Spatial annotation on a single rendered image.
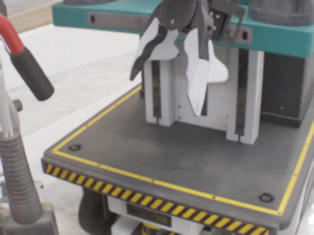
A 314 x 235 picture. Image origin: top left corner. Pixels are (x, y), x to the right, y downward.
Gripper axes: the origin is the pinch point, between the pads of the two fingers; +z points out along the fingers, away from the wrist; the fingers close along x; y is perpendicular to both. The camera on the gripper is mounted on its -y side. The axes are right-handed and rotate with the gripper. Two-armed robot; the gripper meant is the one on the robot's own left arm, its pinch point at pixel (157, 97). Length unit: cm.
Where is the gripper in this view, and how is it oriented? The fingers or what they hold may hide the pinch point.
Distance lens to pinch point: 56.0
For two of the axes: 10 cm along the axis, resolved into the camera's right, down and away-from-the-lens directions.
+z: -3.0, 9.4, 1.7
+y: 8.1, 1.5, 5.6
